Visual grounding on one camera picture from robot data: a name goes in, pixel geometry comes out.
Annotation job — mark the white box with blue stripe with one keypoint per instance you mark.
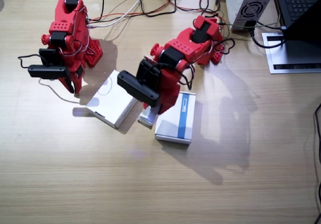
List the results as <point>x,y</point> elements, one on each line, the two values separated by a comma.
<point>173,131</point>

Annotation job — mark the red robot arm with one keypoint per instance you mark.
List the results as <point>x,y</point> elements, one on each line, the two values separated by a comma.
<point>190,43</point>
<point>65,28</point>

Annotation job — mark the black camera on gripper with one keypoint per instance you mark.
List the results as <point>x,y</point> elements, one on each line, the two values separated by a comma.
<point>47,70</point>
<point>138,88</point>

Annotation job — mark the white box with grey arc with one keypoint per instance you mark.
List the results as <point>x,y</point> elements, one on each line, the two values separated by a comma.
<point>110,101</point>

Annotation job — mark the small white packet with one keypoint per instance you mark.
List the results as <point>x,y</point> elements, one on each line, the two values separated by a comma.
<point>148,119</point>

